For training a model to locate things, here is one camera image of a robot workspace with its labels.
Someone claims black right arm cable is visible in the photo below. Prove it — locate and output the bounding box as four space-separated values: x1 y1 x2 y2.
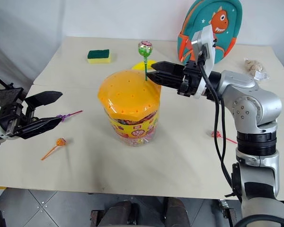
198 58 239 200

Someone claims green and yellow sponge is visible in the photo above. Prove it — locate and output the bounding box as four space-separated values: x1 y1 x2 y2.
87 49 112 65

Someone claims dark rounded shape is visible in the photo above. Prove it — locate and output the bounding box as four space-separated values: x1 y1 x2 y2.
98 200 134 227
165 197 190 227

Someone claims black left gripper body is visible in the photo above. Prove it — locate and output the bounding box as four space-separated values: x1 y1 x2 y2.
0 87 38 139

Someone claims teal dinosaur backpack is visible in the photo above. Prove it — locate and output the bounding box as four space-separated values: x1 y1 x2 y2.
177 0 244 66

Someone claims clear bag of snacks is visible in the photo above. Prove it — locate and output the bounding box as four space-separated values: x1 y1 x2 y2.
243 57 271 83

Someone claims yellow round lid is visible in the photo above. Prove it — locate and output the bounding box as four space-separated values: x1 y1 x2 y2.
131 60 157 71

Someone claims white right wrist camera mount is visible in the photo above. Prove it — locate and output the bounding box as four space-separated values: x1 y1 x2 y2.
191 25 216 99

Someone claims orange lidded lollipop jar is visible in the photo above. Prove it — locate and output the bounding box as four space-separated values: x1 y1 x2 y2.
98 69 162 148

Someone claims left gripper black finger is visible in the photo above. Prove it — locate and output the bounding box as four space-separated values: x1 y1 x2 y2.
24 90 63 108
14 116 63 140

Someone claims purple lollipop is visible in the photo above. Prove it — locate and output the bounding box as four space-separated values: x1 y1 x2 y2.
55 110 84 122

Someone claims red lollipop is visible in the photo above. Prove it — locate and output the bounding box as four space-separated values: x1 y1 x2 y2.
210 130 238 145

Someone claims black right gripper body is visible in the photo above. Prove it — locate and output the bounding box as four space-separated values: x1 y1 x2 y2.
177 60 205 97

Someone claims green lollipop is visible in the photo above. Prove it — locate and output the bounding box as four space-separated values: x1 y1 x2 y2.
137 41 153 82

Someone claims orange lollipop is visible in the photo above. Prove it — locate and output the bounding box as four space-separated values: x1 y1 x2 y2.
40 137 68 161

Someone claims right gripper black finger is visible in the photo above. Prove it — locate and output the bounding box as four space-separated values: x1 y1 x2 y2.
151 61 186 76
145 71 185 90

